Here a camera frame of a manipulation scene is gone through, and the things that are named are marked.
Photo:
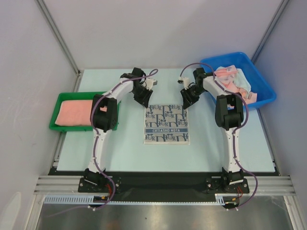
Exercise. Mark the white light blue towel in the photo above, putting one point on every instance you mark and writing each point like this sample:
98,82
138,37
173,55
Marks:
240,81

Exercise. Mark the aluminium frame rail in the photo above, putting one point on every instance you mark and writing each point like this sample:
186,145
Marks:
54,184

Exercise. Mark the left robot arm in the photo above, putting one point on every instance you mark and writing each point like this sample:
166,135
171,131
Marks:
104,116

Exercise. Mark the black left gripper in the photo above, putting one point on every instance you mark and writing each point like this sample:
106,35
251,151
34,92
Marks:
144,100

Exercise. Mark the blue white patterned towel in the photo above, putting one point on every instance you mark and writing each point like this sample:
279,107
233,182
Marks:
166,124

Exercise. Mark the green plastic tray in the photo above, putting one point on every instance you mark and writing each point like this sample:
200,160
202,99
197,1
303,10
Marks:
70,96

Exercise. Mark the blue plastic bin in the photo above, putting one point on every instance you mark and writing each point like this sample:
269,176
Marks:
265,93

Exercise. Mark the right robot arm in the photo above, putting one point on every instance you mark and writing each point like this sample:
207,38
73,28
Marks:
229,116

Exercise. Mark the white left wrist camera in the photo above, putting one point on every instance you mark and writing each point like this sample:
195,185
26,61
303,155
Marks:
149,83

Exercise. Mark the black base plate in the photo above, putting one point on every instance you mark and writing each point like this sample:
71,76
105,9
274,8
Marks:
169,186

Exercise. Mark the pink terry towel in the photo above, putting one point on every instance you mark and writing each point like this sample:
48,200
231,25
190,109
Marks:
74,113

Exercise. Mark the white cable duct rail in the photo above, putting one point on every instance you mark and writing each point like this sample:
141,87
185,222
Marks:
98,200

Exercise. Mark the pale pink towel in bin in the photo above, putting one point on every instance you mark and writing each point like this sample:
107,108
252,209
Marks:
226,76

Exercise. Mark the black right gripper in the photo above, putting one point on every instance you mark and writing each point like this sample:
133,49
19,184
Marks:
189,93

